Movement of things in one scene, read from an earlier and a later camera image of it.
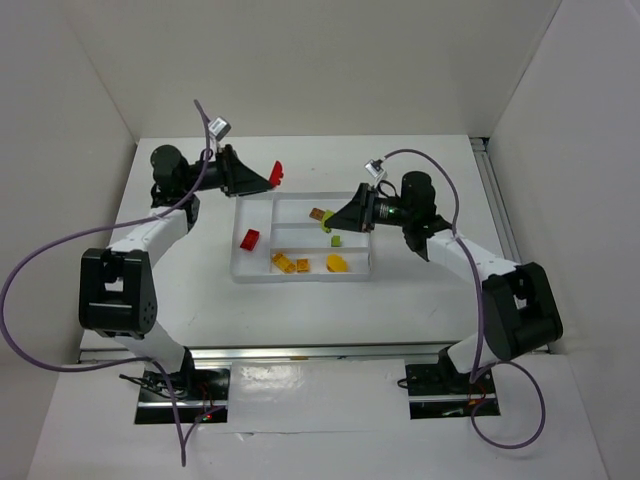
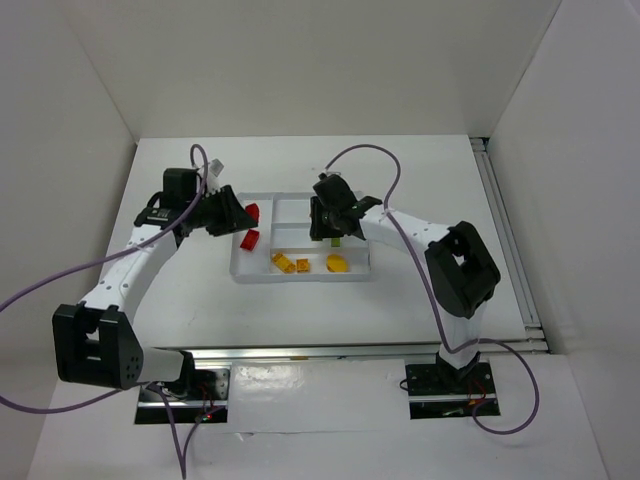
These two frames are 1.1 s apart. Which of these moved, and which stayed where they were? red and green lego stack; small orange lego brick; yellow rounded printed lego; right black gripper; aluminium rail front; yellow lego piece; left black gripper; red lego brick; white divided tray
Moved: right black gripper; red and green lego stack; left black gripper
Stayed: yellow rounded printed lego; yellow lego piece; red lego brick; white divided tray; aluminium rail front; small orange lego brick
